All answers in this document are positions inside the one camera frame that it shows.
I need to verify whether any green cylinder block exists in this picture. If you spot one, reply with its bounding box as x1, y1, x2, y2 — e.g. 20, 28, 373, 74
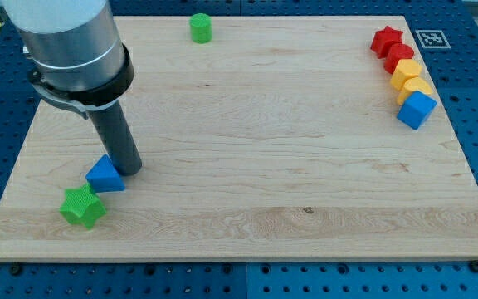
188, 13, 212, 44

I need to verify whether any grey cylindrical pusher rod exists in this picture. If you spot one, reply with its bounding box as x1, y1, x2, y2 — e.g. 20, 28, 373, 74
89, 100, 143, 176

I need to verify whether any blue cube block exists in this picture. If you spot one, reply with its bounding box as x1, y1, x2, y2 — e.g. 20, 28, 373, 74
397, 91, 437, 130

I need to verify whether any yellow hexagon block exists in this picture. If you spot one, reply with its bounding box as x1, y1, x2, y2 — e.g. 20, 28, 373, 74
390, 59, 422, 91

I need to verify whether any red cylinder block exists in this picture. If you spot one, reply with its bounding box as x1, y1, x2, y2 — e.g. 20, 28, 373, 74
383, 43, 414, 74

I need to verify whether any green star block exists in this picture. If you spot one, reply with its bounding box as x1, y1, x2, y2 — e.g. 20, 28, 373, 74
59, 183, 107, 229

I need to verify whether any white fiducial marker tag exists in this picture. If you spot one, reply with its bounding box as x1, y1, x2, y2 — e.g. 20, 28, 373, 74
415, 29, 451, 49

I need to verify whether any blue triangular block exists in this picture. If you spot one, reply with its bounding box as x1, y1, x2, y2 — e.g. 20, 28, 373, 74
85, 154, 125, 193

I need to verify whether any yellow half-round block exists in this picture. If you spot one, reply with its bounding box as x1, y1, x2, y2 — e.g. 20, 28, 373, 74
396, 77, 432, 105

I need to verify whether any red star block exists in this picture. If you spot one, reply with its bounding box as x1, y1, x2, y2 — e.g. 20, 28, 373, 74
370, 26, 403, 59

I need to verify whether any wooden board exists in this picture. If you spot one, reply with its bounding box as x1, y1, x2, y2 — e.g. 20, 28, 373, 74
0, 16, 478, 263

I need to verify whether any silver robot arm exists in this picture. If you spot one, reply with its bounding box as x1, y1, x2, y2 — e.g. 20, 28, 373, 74
0, 0, 134, 118

